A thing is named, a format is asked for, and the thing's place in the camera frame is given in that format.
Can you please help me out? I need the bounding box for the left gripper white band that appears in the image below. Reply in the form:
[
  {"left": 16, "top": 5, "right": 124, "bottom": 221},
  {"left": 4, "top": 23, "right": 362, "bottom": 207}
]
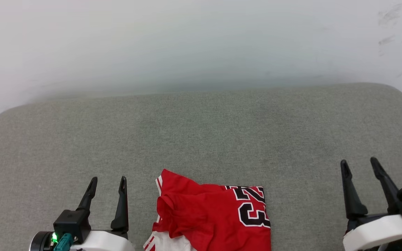
[{"left": 70, "top": 176, "right": 136, "bottom": 251}]

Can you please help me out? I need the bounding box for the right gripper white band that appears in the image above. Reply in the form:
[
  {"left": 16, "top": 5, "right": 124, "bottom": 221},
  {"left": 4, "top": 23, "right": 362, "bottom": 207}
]
[{"left": 340, "top": 157, "right": 402, "bottom": 251}]

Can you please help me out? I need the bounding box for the red and white basketball jersey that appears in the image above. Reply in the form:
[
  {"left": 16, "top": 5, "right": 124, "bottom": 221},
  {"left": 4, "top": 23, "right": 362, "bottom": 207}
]
[{"left": 143, "top": 169, "right": 272, "bottom": 251}]

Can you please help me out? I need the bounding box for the grey fabric sofa cushion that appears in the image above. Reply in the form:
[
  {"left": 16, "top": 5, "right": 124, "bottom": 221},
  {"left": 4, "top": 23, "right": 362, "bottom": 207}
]
[{"left": 0, "top": 83, "right": 402, "bottom": 251}]

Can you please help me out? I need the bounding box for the teal cable connector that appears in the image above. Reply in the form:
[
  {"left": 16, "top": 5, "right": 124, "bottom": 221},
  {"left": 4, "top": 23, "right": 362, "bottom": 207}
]
[{"left": 53, "top": 233, "right": 74, "bottom": 251}]

